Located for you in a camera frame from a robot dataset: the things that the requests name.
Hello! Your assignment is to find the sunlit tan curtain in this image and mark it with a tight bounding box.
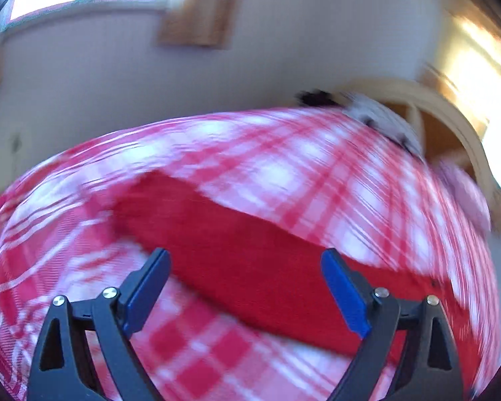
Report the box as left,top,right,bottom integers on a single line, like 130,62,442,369
422,12,501,134

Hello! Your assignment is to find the red white plaid blanket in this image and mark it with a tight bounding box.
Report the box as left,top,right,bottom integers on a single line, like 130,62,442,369
0,106,501,401

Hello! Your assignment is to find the white patterned pillow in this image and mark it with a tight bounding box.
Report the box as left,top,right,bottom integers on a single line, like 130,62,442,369
342,92,427,159

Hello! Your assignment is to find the dark cloth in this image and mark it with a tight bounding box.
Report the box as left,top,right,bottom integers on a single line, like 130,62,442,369
296,89,335,107

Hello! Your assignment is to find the wooden arched headboard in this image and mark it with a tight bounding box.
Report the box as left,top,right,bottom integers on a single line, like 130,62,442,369
338,77,501,230

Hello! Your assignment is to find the pink pillow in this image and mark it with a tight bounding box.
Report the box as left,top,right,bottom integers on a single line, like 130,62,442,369
436,156,493,232

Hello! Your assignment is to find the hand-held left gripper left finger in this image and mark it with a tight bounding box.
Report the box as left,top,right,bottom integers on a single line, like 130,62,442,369
26,247,172,401

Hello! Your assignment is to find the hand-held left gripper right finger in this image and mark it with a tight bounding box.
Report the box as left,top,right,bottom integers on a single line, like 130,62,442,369
321,248,464,401

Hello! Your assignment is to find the red knitted sweater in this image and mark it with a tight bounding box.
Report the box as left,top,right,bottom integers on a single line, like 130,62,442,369
109,171,489,385

